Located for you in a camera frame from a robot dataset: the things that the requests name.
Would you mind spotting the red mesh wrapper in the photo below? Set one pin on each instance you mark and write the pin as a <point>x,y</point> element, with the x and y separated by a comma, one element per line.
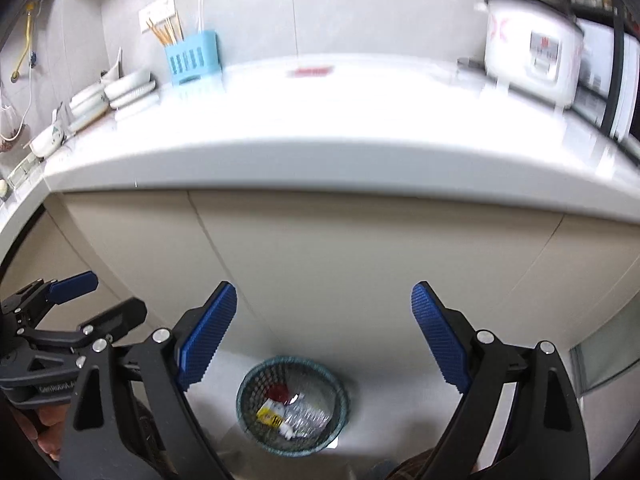
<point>276,394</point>

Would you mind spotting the white wall outlet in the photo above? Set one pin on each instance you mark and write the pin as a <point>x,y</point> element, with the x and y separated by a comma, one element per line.
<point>149,19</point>
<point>165,6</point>

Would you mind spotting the white rice cooker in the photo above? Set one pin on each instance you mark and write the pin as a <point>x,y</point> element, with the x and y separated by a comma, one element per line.
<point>520,45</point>

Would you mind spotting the yellow snack bag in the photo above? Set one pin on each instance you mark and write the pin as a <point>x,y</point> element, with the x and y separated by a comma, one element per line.
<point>270,414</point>

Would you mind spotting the white microwave oven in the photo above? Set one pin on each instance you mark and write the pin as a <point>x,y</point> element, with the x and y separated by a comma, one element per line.
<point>597,60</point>

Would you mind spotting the blue chopstick holder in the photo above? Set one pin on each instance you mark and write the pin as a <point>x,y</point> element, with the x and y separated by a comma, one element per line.
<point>192,60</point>

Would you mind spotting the pair of white chopsticks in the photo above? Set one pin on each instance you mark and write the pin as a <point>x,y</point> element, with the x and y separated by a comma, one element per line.
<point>201,15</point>

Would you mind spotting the stack of patterned bowls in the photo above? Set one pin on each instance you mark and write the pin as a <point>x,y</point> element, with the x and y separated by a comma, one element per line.
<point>87,102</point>

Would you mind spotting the black mesh trash basket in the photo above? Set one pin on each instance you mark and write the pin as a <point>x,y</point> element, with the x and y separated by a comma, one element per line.
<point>320,375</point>

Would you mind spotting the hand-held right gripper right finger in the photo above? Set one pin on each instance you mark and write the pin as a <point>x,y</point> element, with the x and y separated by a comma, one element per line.
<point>440,335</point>

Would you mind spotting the person's right trouser leg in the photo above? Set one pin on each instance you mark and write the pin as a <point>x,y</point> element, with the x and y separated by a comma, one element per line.
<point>410,467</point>

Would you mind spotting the red sachet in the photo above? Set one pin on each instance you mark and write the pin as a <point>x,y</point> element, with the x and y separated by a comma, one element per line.
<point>307,71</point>

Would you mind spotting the white ceramic plate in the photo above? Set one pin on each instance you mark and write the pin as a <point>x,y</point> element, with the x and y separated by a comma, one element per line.
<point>135,102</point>

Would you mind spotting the small patterned bowl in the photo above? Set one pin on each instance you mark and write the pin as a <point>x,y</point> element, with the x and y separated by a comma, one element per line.
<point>47,137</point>

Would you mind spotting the clear bubble wrap sheet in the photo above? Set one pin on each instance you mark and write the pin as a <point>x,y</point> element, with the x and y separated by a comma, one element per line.
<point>310,415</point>

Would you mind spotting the bundle of wooden chopsticks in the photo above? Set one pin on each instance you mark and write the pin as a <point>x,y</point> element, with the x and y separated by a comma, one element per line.
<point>165,32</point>

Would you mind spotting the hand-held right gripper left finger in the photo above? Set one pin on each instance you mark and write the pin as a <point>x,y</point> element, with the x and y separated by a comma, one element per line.
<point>210,335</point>

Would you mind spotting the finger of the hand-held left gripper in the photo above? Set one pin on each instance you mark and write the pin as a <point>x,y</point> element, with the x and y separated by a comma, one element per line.
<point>75,284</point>
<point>117,317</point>

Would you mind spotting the person's left hand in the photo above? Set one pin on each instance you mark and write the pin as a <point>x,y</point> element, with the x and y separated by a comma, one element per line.
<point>42,425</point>

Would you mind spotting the white ceramic bowl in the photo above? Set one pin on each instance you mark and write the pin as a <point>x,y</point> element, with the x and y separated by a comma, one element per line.
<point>127,85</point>

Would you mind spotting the black metal rack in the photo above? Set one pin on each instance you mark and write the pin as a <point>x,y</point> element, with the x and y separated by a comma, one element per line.
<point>619,50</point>

